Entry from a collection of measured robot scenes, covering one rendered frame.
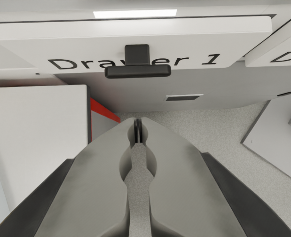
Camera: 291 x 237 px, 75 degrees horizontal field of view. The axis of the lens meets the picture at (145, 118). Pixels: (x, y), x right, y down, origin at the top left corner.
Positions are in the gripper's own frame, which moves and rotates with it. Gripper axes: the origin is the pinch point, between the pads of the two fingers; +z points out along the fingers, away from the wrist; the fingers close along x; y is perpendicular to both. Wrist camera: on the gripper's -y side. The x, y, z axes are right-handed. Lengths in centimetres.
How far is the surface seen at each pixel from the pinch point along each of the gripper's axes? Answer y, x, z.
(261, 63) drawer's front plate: 1.9, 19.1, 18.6
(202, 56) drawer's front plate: -0.2, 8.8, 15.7
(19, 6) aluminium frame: -6.5, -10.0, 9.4
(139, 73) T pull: 0.0, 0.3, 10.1
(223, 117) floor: 52, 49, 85
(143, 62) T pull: -0.9, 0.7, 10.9
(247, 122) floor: 55, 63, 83
